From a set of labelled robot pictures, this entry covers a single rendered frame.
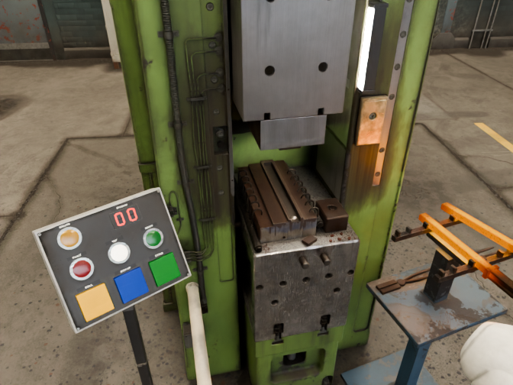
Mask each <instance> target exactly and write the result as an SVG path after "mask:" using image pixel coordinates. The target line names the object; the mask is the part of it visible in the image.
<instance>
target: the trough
mask: <svg viewBox="0 0 513 385"><path fill-rule="evenodd" d="M264 164H265V166H266V169H267V171H268V173H269V175H270V177H271V179H272V181H273V183H274V185H275V187H276V189H277V191H278V193H279V195H280V197H281V199H282V202H283V204H284V206H285V207H286V210H287V212H288V214H289V216H290V218H291V217H292V216H296V219H292V218H291V220H292V222H300V221H301V217H300V215H299V213H298V211H297V209H296V207H295V205H294V204H293V202H292V200H291V198H290V196H289V194H288V192H287V190H286V188H285V187H284V185H283V183H282V181H281V179H280V177H279V174H278V173H277V172H276V169H275V167H274V166H273V163H272V162H269V163H264Z"/></svg>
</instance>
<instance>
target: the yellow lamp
mask: <svg viewBox="0 0 513 385"><path fill-rule="evenodd" d="M60 241H61V243H62V245H64V246H66V247H73V246H75V245H76V244H77V243H78V241H79V235H78V233H77V232H76V231H74V230H71V229H70V230H66V231H64V232H63V233H62V234H61V236H60Z"/></svg>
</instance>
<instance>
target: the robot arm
mask: <svg viewBox="0 0 513 385"><path fill-rule="evenodd" d="M460 364H461V367H462V370H463V373H464V374H465V376H466V377H467V378H468V379H470V380H471V381H472V383H471V385H513V325H506V324H502V323H497V322H484V323H483V324H481V325H480V326H479V327H478V328H477V330H475V331H474V333H472V335H471V336H470V337H469V338H468V340H467V341H466V343H465V344H464V346H463V347H462V349H461V352H460Z"/></svg>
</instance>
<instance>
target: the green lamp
mask: <svg viewBox="0 0 513 385"><path fill-rule="evenodd" d="M160 241H161V235H160V233H159V232H158V231H150V232H149V233H148V234H147V236H146V242H147V243H148V244H149V245H150V246H157V245H158V244H159V243H160Z"/></svg>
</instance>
